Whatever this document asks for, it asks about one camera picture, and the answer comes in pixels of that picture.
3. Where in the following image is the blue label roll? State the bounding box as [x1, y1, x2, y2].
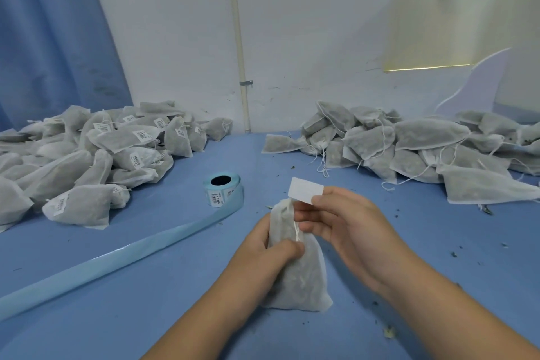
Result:
[0, 172, 246, 323]

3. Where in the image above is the white herb bag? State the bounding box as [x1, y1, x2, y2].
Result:
[260, 197, 334, 313]

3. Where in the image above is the person's left forearm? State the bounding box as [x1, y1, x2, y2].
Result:
[142, 283, 254, 360]

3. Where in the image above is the white peeled label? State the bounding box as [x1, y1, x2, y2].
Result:
[287, 175, 326, 205]

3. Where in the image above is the blue curtain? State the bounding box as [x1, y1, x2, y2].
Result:
[0, 0, 134, 132]

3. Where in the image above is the large beige panel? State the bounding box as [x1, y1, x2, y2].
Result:
[498, 0, 540, 114]

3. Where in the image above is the pile of unlabelled herb bags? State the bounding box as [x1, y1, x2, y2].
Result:
[260, 101, 540, 205]

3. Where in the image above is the person's right hand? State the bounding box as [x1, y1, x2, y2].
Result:
[292, 186, 416, 298]

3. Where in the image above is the white wall pipe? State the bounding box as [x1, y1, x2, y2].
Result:
[226, 0, 253, 134]

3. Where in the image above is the person's left hand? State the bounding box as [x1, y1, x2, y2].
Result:
[218, 214, 307, 310]

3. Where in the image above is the pile of labelled herb bags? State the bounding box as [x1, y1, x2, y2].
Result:
[0, 101, 234, 232]

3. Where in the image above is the white curved board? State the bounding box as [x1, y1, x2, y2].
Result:
[434, 47, 511, 116]

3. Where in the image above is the person's right forearm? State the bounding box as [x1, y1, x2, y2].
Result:
[380, 264, 540, 360]

